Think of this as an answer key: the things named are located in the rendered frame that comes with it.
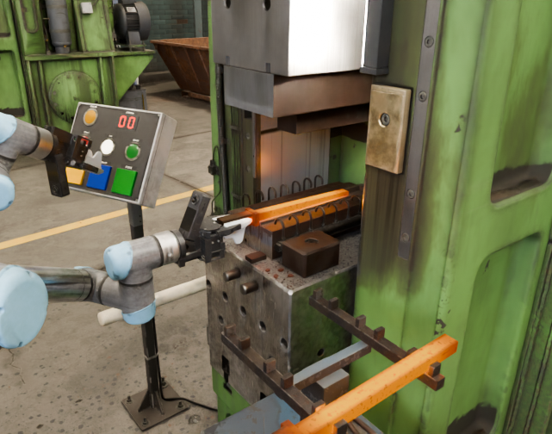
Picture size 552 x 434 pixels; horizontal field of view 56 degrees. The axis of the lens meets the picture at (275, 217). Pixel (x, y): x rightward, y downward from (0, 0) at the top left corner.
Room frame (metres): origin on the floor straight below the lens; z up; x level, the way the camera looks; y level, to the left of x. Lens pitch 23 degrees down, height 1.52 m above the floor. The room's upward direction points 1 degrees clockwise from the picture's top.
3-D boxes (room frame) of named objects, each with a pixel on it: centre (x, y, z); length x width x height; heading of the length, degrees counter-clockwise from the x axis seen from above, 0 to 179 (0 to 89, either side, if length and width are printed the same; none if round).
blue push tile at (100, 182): (1.50, 0.54, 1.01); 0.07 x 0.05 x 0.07; 63
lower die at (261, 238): (1.35, -0.10, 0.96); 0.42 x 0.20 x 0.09; 128
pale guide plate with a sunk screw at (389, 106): (1.05, -0.23, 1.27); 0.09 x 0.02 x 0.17; 38
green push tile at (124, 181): (1.45, 0.45, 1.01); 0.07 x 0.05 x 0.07; 63
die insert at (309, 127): (1.36, -0.14, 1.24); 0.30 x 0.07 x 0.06; 128
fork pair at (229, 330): (0.82, -0.02, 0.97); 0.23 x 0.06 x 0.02; 127
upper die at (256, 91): (1.35, -0.10, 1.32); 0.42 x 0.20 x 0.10; 128
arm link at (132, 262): (1.00, 0.31, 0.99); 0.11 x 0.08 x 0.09; 128
